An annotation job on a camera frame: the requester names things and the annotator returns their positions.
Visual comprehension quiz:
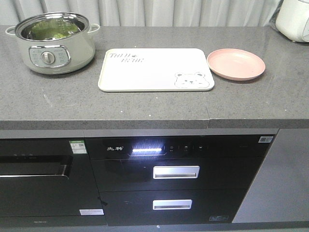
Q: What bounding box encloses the cream bear serving tray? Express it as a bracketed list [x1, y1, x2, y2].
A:
[98, 48, 214, 92]

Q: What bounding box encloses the pink round plate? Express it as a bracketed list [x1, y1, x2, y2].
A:
[207, 48, 266, 81]

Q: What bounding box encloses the green lettuce leaf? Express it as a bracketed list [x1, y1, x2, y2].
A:
[27, 19, 81, 40]

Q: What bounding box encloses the black drawer sterilizer cabinet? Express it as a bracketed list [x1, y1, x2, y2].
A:
[85, 134, 274, 226]

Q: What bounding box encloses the green electric cooking pot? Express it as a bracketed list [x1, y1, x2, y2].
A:
[5, 12, 100, 75]

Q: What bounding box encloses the grey cabinet door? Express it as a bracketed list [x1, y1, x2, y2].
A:
[233, 129, 309, 223]

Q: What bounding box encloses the white blender appliance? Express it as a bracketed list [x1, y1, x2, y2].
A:
[275, 0, 309, 43]

